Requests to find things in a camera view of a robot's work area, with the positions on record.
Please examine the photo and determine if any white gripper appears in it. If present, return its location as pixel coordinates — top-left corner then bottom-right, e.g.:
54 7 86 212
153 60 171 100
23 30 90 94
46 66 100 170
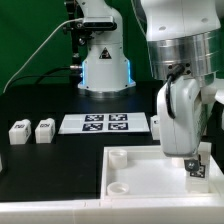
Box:
157 77 208 172

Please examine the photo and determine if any white square table top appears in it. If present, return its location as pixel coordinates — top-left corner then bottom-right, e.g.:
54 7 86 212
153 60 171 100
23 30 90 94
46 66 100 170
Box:
101 145 224 199

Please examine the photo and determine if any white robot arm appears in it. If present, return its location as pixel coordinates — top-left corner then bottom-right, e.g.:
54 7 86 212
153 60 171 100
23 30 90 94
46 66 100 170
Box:
77 0 221 172

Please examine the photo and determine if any white sheet with tags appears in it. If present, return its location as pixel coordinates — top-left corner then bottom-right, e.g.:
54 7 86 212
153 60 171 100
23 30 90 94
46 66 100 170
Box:
59 112 150 134

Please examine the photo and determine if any white front wall fence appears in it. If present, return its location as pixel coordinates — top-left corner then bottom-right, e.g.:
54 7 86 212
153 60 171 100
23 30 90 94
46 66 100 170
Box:
0 197 224 224

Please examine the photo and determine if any black camera stand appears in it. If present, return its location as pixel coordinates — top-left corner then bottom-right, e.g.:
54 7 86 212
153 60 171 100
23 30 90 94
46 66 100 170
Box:
63 0 86 74

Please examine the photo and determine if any black cable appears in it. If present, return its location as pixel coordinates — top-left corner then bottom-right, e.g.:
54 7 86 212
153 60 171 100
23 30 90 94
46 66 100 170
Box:
6 66 83 88

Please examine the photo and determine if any white cable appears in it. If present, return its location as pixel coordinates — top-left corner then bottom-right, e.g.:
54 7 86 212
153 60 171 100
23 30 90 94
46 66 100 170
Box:
2 18 84 94

